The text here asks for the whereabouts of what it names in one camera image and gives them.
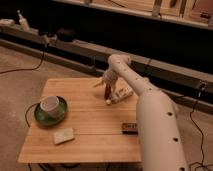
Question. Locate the wooden table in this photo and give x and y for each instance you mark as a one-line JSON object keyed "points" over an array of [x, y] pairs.
{"points": [[97, 129]]}

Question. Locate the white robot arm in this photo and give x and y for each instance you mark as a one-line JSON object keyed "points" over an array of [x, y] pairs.
{"points": [[161, 147]]}

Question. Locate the white spray bottle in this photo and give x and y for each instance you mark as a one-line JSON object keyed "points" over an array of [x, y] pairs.
{"points": [[23, 22]]}

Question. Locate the dark object on ledge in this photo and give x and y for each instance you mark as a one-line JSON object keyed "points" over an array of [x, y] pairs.
{"points": [[66, 35]]}

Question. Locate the brown rectangular box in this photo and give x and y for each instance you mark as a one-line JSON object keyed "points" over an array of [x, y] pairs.
{"points": [[129, 128]]}

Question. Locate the white cup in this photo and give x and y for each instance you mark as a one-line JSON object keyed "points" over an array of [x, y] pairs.
{"points": [[50, 105]]}

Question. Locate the white tube bottle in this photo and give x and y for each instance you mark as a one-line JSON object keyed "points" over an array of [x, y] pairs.
{"points": [[119, 94]]}

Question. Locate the white sponge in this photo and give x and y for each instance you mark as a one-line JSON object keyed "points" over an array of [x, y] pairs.
{"points": [[63, 135]]}

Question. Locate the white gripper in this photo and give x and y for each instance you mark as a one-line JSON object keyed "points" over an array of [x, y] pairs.
{"points": [[110, 78]]}

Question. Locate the green plate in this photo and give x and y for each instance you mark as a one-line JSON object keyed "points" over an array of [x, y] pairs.
{"points": [[44, 119]]}

